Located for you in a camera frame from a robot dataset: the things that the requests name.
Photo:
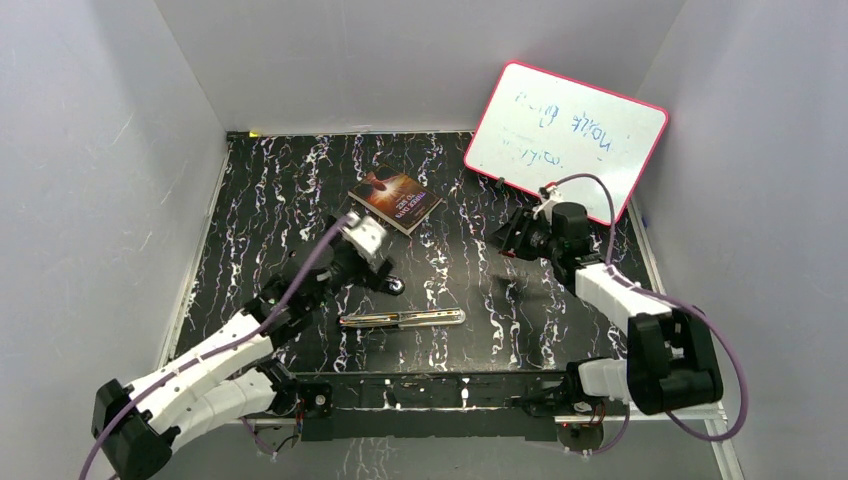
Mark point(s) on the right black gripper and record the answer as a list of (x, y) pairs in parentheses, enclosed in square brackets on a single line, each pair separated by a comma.
[(505, 239)]

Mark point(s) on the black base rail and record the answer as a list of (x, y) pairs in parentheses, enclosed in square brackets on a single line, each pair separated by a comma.
[(534, 405)]

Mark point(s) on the black stapler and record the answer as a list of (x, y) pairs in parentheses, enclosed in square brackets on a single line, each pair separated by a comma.
[(404, 320)]

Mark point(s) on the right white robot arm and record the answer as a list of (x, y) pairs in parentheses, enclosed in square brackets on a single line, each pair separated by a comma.
[(671, 360)]

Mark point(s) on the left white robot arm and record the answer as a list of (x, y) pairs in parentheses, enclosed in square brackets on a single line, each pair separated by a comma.
[(138, 426)]

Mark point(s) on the pink framed whiteboard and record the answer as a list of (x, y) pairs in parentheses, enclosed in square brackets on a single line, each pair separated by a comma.
[(539, 127)]

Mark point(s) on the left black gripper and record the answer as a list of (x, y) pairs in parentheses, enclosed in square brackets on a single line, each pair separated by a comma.
[(366, 274)]

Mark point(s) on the dark paperback book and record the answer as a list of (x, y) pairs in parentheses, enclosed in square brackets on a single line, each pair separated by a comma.
[(395, 197)]

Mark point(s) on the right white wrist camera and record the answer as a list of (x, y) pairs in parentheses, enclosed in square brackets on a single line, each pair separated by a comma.
[(550, 197)]

